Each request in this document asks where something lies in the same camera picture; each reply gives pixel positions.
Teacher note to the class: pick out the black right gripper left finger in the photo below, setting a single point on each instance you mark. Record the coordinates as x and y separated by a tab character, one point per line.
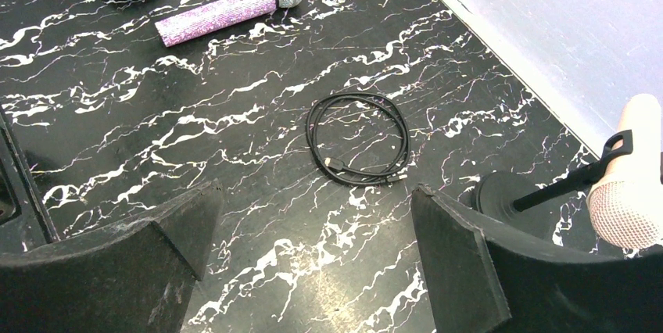
133	275

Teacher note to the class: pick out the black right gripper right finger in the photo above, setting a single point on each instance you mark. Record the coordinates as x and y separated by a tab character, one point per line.
485	276

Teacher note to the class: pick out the beige pink microphone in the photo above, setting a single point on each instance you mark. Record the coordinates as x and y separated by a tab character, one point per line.
625	205

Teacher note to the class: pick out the purple glitter microphone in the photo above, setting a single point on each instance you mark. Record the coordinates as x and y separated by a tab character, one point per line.
215	16

